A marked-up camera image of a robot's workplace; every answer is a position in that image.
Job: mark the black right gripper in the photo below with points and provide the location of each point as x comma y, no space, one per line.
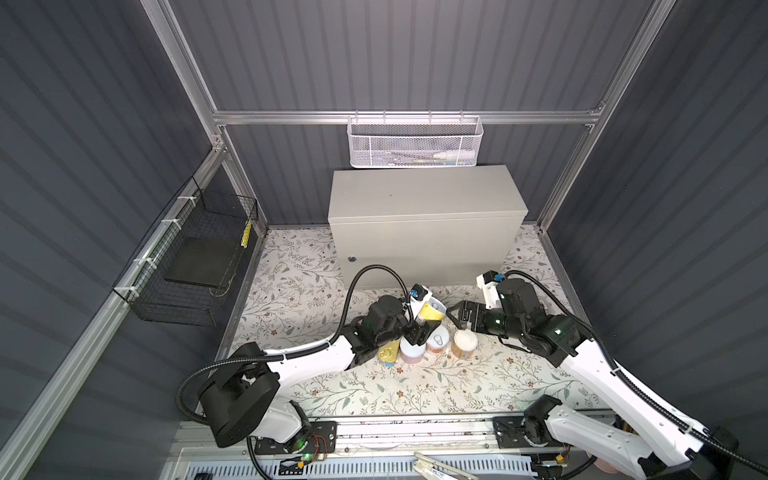
476,309

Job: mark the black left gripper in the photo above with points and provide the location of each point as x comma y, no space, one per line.
419,333

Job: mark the yellow can pull-tab lid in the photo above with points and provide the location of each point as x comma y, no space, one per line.
432,310

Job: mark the yellow orange can plastic lid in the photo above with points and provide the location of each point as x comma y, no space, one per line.
464,343

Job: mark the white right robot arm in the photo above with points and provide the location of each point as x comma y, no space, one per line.
660,443

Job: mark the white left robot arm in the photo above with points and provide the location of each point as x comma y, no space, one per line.
243,400

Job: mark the pink can white lid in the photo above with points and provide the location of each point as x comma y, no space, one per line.
438,340

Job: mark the pink can pull-tab lid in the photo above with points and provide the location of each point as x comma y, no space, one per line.
411,353

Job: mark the gold rectangular tin can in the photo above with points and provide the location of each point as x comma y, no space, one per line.
389,353

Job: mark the grey metal cabinet box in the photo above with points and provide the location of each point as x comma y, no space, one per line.
436,227

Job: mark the yellow tag on basket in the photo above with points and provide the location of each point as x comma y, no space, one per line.
246,234

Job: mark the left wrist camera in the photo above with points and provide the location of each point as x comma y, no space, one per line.
419,295

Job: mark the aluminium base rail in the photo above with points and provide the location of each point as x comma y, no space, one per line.
375,447

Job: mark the white wire mesh basket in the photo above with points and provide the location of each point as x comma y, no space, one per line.
421,141

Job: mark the black wire basket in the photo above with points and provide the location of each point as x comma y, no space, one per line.
189,270

